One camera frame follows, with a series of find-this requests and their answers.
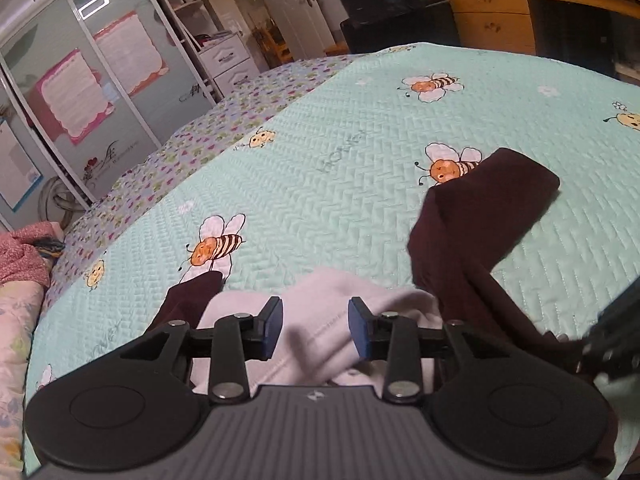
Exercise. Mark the floral pillow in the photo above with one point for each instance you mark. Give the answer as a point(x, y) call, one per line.
point(15, 360)

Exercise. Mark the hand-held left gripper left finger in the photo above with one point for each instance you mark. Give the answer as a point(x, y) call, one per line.
point(270, 327)

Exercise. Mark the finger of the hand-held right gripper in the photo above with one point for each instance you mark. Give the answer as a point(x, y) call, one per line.
point(617, 345)

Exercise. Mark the wooden desk with drawers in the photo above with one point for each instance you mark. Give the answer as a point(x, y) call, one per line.
point(495, 25)

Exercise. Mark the blue bordered wall poster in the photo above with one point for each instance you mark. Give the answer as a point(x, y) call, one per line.
point(15, 165)

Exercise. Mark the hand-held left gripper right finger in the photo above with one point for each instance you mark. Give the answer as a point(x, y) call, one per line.
point(359, 327)

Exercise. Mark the black bag pile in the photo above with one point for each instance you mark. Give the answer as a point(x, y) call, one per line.
point(395, 30)

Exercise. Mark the white room door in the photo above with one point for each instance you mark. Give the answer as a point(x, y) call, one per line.
point(290, 0)

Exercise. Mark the pink knitted garment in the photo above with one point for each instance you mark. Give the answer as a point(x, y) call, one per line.
point(25, 255)

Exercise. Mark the pink bordered wall poster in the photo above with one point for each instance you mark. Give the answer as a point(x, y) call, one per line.
point(70, 95)

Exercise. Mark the sliding door wardrobe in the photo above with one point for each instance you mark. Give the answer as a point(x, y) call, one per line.
point(60, 25)

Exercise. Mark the white drawer cabinet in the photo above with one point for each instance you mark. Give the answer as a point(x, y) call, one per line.
point(230, 62)

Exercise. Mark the grey and brown printed sweatshirt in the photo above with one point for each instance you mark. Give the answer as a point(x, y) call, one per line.
point(475, 220)

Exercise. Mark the orange bordered wall poster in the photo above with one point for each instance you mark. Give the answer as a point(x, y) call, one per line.
point(130, 52)

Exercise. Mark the white floor fan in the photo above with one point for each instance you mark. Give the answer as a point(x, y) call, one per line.
point(62, 200)

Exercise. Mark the bee print quilted blanket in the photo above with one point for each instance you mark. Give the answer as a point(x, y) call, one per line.
point(350, 185)

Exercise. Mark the purple floral bedsheet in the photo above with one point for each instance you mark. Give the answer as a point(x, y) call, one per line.
point(200, 145)

